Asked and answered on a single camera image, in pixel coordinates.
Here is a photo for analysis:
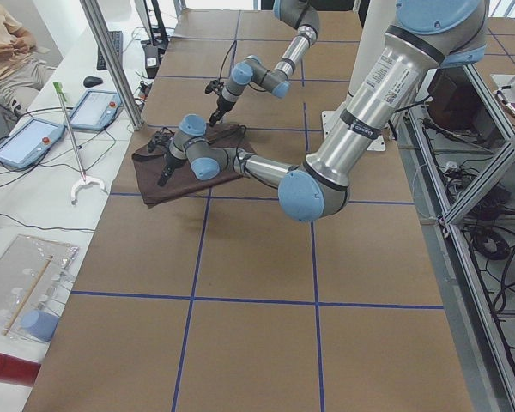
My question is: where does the red cylinder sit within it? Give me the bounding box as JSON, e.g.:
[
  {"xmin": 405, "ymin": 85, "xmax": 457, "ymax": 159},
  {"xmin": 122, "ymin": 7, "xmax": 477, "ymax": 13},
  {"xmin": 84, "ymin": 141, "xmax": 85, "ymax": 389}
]
[{"xmin": 0, "ymin": 353, "xmax": 41, "ymax": 386}]

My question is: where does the brown t-shirt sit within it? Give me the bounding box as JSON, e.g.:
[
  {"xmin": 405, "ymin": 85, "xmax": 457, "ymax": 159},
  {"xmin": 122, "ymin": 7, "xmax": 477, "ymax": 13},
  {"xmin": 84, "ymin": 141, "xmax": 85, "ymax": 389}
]
[{"xmin": 131, "ymin": 124, "xmax": 254, "ymax": 207}]

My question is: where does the near teach pendant tablet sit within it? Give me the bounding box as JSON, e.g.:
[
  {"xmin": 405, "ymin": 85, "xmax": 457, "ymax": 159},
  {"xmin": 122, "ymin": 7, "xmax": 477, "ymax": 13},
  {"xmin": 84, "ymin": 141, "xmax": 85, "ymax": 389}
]
[{"xmin": 0, "ymin": 118, "xmax": 65, "ymax": 169}]

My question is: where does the aluminium frame post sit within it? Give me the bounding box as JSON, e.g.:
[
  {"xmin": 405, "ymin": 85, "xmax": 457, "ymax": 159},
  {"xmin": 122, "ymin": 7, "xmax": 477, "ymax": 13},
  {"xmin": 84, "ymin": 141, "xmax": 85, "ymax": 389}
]
[{"xmin": 80, "ymin": 0, "xmax": 143, "ymax": 130}]

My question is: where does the clear plastic bag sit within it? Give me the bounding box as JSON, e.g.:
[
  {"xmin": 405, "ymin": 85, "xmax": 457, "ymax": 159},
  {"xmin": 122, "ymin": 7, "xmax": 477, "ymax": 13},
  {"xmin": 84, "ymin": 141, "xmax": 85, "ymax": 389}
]
[{"xmin": 0, "ymin": 235, "xmax": 79, "ymax": 342}]

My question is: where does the black keyboard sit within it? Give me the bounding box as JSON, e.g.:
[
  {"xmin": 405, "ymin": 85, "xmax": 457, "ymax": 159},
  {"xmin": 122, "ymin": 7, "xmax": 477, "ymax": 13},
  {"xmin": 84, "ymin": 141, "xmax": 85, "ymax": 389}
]
[{"xmin": 96, "ymin": 29, "xmax": 124, "ymax": 71}]

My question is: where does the blue plastic cup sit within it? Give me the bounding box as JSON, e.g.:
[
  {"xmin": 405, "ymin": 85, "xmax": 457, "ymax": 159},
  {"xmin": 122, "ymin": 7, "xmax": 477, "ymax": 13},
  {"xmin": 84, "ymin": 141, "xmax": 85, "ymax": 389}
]
[{"xmin": 21, "ymin": 309, "xmax": 59, "ymax": 342}]

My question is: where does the seated person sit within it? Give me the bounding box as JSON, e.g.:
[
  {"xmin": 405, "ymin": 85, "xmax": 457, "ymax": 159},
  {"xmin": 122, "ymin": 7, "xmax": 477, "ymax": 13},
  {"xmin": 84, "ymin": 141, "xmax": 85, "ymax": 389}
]
[{"xmin": 0, "ymin": 4, "xmax": 55, "ymax": 116}]

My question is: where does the reacher grabber stick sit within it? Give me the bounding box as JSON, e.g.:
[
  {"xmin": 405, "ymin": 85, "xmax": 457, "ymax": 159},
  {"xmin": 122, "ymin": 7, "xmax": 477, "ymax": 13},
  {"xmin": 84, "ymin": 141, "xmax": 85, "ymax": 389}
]
[{"xmin": 52, "ymin": 82, "xmax": 106, "ymax": 205}]

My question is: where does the far teach pendant tablet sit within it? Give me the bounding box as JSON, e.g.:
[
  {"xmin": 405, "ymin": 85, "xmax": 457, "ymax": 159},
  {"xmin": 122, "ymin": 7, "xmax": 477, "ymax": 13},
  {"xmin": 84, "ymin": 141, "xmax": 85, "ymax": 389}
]
[{"xmin": 70, "ymin": 89, "xmax": 122, "ymax": 131}]

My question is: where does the black computer mouse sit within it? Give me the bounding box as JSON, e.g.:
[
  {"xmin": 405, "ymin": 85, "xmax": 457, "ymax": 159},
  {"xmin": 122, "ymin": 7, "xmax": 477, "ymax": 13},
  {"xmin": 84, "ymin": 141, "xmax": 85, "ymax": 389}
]
[{"xmin": 82, "ymin": 76, "xmax": 104, "ymax": 88}]

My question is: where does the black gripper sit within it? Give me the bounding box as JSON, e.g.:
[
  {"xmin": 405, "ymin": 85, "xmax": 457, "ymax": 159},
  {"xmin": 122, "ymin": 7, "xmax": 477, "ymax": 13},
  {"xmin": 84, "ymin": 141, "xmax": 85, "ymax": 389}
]
[
  {"xmin": 157, "ymin": 150, "xmax": 185, "ymax": 186},
  {"xmin": 209, "ymin": 96, "xmax": 234, "ymax": 125}
]

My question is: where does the teach pendant tablet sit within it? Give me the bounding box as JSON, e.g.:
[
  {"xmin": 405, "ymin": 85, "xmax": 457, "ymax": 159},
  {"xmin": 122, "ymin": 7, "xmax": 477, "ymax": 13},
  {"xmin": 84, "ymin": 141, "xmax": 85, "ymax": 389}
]
[
  {"xmin": 70, "ymin": 89, "xmax": 122, "ymax": 131},
  {"xmin": 0, "ymin": 118, "xmax": 65, "ymax": 169}
]

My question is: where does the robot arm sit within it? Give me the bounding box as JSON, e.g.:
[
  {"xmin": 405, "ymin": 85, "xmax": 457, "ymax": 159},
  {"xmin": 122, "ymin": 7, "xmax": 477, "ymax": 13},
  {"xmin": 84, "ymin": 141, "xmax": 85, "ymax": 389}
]
[
  {"xmin": 205, "ymin": 1, "xmax": 320, "ymax": 126},
  {"xmin": 159, "ymin": 1, "xmax": 488, "ymax": 222}
]

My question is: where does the brown paper table cover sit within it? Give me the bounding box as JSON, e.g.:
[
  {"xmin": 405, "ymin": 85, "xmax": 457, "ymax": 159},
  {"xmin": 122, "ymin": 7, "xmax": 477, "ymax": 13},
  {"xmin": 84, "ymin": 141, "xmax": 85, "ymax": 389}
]
[{"xmin": 23, "ymin": 9, "xmax": 473, "ymax": 412}]

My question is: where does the wooden stick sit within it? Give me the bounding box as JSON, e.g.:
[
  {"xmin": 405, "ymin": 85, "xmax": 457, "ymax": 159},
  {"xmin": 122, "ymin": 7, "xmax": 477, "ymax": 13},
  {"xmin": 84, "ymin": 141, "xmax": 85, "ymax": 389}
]
[{"xmin": 1, "ymin": 255, "xmax": 53, "ymax": 336}]

